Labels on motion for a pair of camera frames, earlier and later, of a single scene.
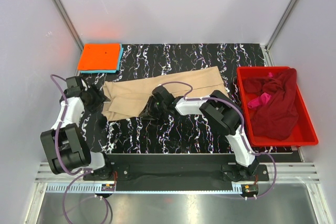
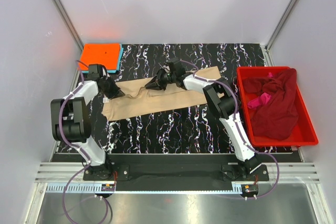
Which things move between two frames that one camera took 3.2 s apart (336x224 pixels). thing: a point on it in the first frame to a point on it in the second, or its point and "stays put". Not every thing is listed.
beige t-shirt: x=129 y=97 stays put
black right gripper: x=150 y=108 to x=161 y=79
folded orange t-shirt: x=96 y=56 stays put
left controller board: x=107 y=187 stays put
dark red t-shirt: x=276 y=118 stays put
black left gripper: x=95 y=98 to x=111 y=90
